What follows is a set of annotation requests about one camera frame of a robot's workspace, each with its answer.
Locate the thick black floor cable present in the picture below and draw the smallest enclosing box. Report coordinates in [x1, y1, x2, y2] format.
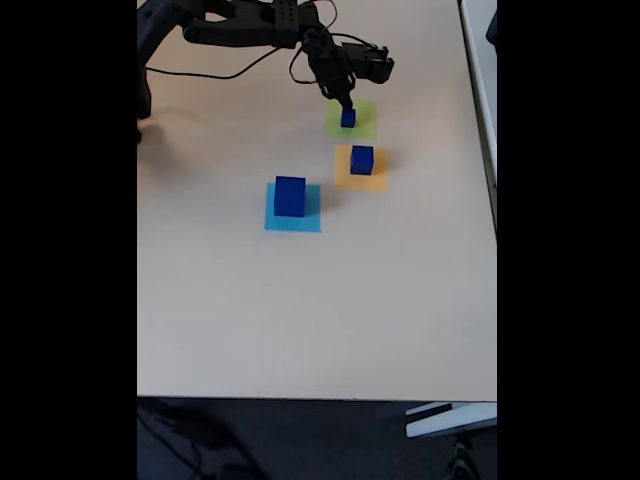
[137, 399, 261, 480]

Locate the orange paper square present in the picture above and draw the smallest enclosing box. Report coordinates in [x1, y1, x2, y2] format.
[332, 143, 389, 193]

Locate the large blue cube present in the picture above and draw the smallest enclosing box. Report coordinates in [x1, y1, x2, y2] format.
[274, 175, 307, 219]

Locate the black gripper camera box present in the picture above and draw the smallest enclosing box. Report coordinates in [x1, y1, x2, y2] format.
[342, 42, 396, 85]

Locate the green paper square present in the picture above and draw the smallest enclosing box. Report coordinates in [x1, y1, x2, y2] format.
[325, 97, 377, 141]

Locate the medium blue cube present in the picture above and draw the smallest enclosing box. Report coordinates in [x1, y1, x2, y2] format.
[350, 144, 375, 176]

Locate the short looped wrist cable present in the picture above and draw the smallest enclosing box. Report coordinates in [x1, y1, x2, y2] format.
[289, 47, 321, 86]

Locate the light blue paper square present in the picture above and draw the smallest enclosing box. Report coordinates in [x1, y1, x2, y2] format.
[264, 182, 322, 234]

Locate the white table foot bar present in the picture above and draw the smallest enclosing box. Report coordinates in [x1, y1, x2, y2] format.
[404, 401, 498, 440]

